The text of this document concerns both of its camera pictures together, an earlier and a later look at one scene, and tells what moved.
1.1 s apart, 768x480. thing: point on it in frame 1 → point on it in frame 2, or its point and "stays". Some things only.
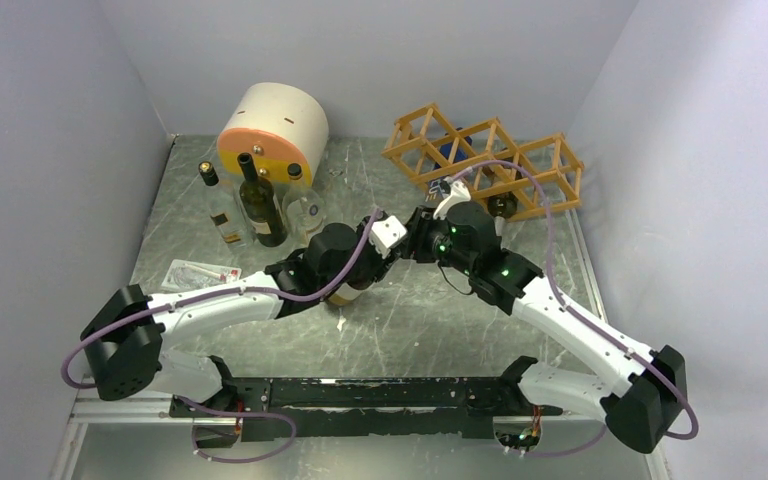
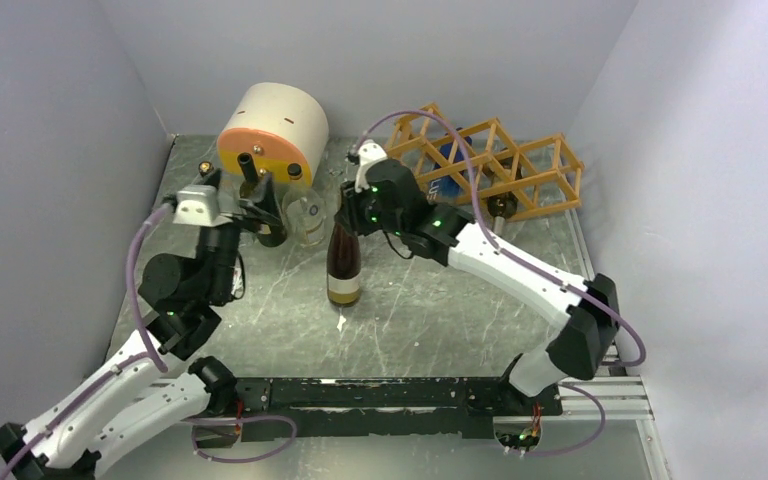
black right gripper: [419, 227] → [349, 212]
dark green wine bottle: [261, 205] stays
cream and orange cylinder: [280, 124] stays
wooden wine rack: [521, 179] stays
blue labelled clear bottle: [454, 150] stays
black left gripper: [381, 265] → [266, 199]
